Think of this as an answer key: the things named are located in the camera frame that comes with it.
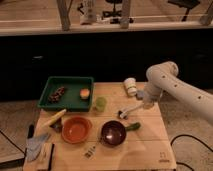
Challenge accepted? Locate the white dish brush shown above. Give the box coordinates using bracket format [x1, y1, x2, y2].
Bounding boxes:
[118, 104, 142, 119]

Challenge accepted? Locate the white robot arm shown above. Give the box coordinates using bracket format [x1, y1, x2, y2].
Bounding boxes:
[143, 61, 213, 125]

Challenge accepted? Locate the dark purple bowl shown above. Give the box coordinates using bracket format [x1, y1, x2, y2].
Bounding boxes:
[101, 120, 126, 147]

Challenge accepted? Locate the red orange bowl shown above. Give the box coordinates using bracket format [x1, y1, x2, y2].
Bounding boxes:
[61, 116, 92, 144]

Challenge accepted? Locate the blue sponge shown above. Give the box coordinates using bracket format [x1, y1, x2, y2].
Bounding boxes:
[136, 90, 144, 100]

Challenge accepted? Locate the green cucumber toy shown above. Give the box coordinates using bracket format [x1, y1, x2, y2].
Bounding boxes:
[125, 122, 141, 131]

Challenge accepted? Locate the white rolled cup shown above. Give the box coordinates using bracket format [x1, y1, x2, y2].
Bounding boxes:
[124, 78, 137, 96]

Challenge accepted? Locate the green plastic cup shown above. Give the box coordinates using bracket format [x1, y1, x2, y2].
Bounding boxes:
[95, 97, 107, 112]

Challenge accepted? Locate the orange peach toy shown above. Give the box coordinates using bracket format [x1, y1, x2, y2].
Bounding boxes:
[80, 88, 90, 99]

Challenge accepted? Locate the green plastic tray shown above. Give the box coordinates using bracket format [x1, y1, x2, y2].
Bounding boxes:
[38, 76, 94, 112]

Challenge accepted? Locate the wooden block with black edge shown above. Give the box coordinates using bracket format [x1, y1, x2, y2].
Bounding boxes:
[36, 143, 54, 171]

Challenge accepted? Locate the grey blue cloth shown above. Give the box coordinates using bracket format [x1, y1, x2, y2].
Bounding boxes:
[26, 133, 50, 162]

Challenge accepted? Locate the black cable on floor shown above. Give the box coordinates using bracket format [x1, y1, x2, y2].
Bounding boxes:
[170, 133, 213, 171]

